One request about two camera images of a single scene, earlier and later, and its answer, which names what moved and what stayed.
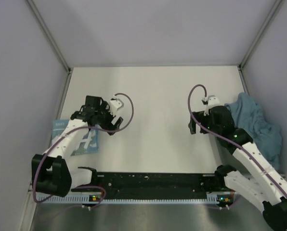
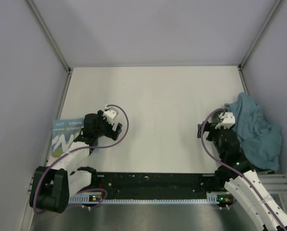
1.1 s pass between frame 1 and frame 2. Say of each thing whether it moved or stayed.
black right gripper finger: moved
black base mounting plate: stayed
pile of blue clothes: stayed
